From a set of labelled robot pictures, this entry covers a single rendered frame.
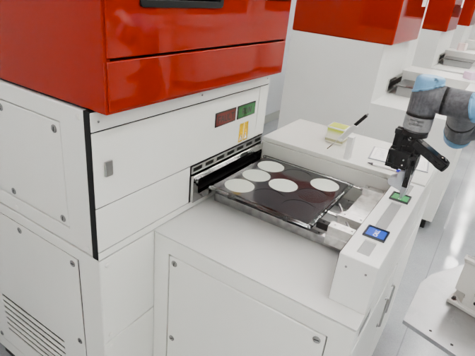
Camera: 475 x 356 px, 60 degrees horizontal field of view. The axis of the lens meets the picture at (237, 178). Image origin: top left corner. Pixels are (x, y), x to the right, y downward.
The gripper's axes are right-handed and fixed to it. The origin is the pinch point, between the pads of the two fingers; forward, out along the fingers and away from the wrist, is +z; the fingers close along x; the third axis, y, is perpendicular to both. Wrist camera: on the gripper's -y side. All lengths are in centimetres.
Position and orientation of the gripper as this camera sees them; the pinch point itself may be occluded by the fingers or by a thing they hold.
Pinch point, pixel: (403, 194)
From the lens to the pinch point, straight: 134.0
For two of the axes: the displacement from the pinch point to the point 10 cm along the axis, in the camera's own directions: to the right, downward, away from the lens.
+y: -8.3, -3.1, 4.6
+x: -5.4, 3.2, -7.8
